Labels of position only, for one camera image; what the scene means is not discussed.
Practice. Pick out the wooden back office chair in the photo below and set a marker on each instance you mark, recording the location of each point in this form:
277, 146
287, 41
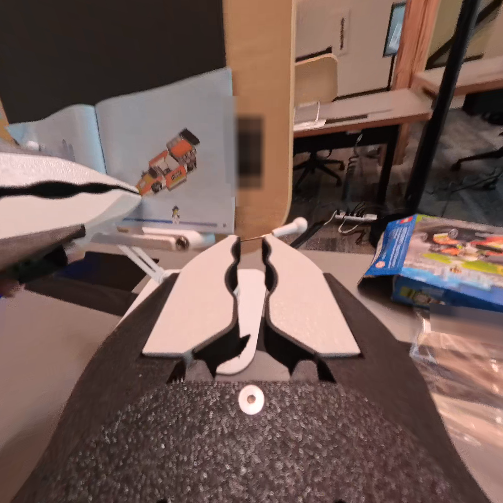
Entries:
316, 86

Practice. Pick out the white base plate with lever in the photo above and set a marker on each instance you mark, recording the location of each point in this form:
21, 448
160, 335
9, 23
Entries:
153, 291

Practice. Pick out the lego instruction booklet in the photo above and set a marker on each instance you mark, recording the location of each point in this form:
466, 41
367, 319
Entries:
157, 126

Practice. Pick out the clear plastic bag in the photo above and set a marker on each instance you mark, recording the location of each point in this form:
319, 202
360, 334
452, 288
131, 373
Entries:
464, 369

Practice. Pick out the wooden office desk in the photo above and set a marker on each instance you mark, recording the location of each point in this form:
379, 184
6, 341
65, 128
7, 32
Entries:
369, 114

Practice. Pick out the white power strip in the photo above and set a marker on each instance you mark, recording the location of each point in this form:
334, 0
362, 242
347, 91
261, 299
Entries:
355, 216

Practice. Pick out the black panel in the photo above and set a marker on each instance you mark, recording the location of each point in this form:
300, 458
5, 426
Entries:
110, 47

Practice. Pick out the blue lego box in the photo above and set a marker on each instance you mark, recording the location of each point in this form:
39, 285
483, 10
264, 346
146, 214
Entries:
448, 267

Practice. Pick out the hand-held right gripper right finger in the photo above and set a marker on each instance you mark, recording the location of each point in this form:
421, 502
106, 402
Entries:
310, 310

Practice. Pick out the black stand pole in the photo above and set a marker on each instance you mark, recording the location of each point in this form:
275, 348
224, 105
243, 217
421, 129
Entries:
444, 94

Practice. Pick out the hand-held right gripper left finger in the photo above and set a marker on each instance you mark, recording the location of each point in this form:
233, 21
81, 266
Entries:
192, 310

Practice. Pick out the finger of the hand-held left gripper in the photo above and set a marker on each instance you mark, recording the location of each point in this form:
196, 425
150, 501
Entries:
55, 212
55, 169

